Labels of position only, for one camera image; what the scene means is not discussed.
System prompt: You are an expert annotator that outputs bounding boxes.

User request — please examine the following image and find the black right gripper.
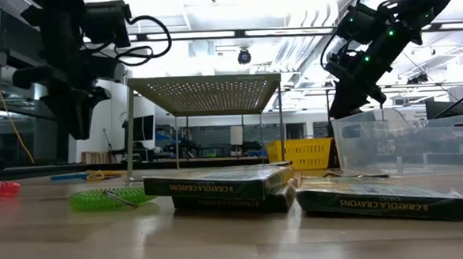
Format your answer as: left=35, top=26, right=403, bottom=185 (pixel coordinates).
left=320, top=37, right=398, bottom=120

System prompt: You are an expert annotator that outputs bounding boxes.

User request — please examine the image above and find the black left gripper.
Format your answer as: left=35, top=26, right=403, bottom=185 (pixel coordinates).
left=11, top=51, right=132, bottom=144

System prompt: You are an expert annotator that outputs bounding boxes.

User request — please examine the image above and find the blue rubber band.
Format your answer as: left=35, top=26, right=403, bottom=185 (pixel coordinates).
left=50, top=172, right=89, bottom=183

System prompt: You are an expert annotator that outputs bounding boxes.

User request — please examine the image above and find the Crayola crayon box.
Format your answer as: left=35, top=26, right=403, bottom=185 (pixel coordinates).
left=170, top=181, right=299, bottom=220
left=294, top=167, right=463, bottom=230
left=142, top=163, right=297, bottom=208

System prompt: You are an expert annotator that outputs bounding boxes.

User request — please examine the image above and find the wooden crate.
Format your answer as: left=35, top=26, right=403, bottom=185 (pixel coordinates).
left=80, top=149, right=113, bottom=166

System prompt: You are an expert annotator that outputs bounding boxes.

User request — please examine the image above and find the black computer monitor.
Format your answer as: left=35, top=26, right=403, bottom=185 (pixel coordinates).
left=131, top=114, right=157, bottom=143
left=424, top=97, right=463, bottom=121

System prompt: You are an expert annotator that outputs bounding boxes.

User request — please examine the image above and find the yellow plastic basket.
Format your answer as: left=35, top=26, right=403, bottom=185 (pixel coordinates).
left=265, top=136, right=335, bottom=173

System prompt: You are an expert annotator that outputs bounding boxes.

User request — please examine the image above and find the black ceiling spotlight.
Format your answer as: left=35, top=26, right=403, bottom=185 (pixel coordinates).
left=406, top=72, right=430, bottom=86

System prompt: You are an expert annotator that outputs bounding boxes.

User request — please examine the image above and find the clear plastic container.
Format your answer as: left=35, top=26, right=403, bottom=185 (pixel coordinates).
left=331, top=103, right=463, bottom=181

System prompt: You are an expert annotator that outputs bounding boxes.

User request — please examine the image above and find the ceiling strip light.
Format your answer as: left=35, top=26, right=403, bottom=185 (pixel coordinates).
left=243, top=24, right=337, bottom=38
left=162, top=29, right=236, bottom=42

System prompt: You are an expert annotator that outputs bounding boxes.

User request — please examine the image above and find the white sign panel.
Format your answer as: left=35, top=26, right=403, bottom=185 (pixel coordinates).
left=229, top=125, right=245, bottom=147

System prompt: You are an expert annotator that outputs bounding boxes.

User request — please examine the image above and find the green perforated metal shelf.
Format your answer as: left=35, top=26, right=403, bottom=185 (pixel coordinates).
left=121, top=70, right=288, bottom=182

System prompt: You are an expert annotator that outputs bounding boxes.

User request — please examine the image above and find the black aluminium table frame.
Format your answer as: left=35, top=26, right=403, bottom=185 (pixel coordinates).
left=0, top=153, right=272, bottom=179

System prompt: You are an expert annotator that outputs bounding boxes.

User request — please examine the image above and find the green spiral coil keychain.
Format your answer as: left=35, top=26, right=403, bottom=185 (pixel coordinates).
left=67, top=184, right=159, bottom=214

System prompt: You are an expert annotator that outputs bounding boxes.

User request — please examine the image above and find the yellow extension cable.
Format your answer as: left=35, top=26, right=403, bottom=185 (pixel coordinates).
left=0, top=0, right=36, bottom=166

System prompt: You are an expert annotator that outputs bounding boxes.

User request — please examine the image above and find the red spiral coil keychain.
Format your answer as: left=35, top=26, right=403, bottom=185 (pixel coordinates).
left=0, top=174, right=22, bottom=200

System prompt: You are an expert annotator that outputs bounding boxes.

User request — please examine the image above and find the black ceiling dome camera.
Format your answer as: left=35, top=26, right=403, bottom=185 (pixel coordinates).
left=236, top=48, right=253, bottom=66

